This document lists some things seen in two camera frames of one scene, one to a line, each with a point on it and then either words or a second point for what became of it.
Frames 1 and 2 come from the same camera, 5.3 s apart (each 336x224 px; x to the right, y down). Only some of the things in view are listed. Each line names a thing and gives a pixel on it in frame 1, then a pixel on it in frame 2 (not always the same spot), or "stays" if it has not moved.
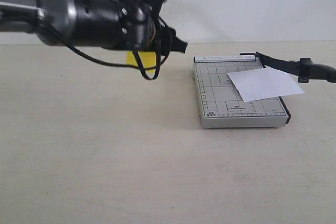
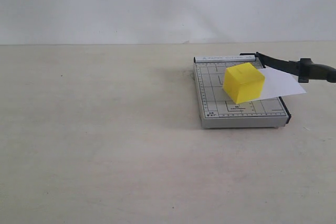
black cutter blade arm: [304, 68] stays
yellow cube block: [148, 60] → [243, 82]
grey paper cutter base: [220, 106] stays
